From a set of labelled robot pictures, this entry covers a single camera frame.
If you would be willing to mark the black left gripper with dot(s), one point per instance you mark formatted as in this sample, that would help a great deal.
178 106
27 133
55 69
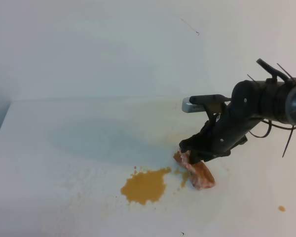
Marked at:
227 129

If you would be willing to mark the pink coffee-stained rag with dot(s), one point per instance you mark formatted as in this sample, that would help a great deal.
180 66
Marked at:
201 177

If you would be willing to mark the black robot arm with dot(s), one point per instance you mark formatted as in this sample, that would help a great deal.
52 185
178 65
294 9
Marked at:
277 102

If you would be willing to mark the large brown coffee puddle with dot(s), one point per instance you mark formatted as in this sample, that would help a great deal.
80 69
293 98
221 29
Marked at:
150 186

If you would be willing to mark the small coffee drop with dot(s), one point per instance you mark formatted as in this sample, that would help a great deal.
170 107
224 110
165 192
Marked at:
281 208

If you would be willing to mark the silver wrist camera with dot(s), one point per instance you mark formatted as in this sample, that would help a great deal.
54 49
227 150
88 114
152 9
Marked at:
188 107

